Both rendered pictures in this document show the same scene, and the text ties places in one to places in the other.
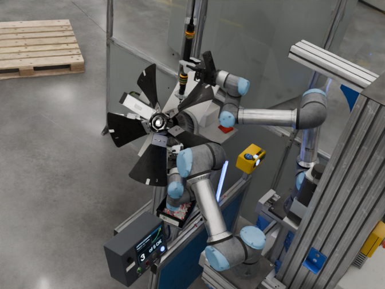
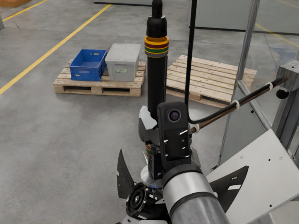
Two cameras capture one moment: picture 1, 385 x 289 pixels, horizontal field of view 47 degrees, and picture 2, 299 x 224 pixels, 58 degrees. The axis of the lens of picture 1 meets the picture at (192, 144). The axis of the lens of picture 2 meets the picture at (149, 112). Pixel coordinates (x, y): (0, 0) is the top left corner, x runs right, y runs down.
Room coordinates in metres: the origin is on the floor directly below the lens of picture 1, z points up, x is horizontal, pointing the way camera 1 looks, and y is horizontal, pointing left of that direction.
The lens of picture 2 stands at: (1.66, -0.27, 1.98)
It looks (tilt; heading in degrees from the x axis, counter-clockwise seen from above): 36 degrees down; 55
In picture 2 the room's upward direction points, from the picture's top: straight up
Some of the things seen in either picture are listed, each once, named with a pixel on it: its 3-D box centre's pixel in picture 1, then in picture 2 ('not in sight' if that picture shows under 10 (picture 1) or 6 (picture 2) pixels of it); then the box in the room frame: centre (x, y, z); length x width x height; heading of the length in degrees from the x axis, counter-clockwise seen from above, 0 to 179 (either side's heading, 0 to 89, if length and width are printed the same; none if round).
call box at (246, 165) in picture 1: (250, 159); not in sight; (2.00, -0.36, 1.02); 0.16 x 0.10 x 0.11; 148
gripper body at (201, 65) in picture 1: (207, 73); (172, 162); (1.89, -0.01, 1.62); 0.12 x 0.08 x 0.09; 69
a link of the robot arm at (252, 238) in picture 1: (249, 243); not in sight; (1.24, -0.32, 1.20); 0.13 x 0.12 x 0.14; 126
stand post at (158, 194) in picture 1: (159, 196); not in sight; (2.10, 0.16, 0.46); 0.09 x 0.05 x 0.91; 58
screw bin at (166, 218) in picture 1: (177, 206); not in sight; (1.69, 0.03, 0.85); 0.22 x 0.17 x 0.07; 163
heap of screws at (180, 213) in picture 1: (176, 209); not in sight; (1.69, 0.03, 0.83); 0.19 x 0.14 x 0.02; 163
